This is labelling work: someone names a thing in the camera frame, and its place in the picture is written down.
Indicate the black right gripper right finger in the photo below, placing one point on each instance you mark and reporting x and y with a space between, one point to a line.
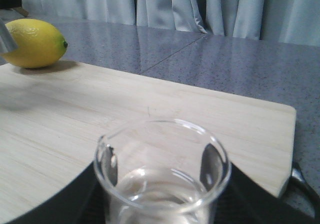
245 202

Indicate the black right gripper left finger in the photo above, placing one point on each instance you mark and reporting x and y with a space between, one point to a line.
80 202

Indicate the clear glass beaker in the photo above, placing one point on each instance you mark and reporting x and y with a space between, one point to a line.
161 171

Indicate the steel double jigger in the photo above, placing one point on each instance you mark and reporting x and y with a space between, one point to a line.
7 42

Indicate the yellow lemon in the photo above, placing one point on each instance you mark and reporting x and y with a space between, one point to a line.
39 43

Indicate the grey curtain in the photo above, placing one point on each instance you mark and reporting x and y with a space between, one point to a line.
285 21

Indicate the black cutting board handle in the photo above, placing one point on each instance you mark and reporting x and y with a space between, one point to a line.
298 180

